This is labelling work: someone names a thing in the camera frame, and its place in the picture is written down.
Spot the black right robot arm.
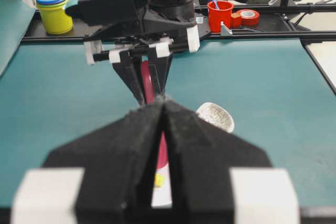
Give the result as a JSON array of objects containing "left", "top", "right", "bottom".
[{"left": 65, "top": 0, "right": 300, "bottom": 223}]

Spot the yellow cup with blue rings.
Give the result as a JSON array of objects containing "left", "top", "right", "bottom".
[{"left": 36, "top": 0, "right": 73, "bottom": 35}]

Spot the red tape roll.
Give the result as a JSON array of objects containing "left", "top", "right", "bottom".
[{"left": 237, "top": 9, "right": 260, "bottom": 26}]

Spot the yellow hexagonal prism block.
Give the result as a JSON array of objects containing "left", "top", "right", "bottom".
[{"left": 154, "top": 173, "right": 165, "bottom": 188}]

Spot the red plastic cup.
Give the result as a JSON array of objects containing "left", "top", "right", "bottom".
[{"left": 207, "top": 1, "right": 234, "bottom": 33}]

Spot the orange wooden block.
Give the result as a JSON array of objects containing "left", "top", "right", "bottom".
[{"left": 231, "top": 13, "right": 242, "bottom": 28}]

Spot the black aluminium frame rail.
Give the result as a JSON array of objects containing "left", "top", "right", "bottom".
[{"left": 20, "top": 3, "right": 335, "bottom": 88}]

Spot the blue stick in cup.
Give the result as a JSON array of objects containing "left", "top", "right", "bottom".
[{"left": 210, "top": 0, "right": 219, "bottom": 10}]

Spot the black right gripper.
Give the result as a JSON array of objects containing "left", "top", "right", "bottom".
[{"left": 65, "top": 0, "right": 200, "bottom": 105}]

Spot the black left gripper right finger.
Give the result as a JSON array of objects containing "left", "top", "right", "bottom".
[{"left": 163, "top": 101, "right": 300, "bottom": 223}]

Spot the silver metal corner bracket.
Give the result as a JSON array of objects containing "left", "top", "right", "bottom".
[{"left": 220, "top": 22, "right": 233, "bottom": 36}]

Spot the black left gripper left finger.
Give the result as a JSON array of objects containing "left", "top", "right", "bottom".
[{"left": 10, "top": 102, "right": 164, "bottom": 224}]

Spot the pink plastic spoon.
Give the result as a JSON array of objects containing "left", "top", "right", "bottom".
[{"left": 140, "top": 60, "right": 168, "bottom": 169}]

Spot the white crackle ceramic bowl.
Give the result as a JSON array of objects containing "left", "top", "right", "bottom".
[{"left": 196, "top": 102, "right": 235, "bottom": 133}]

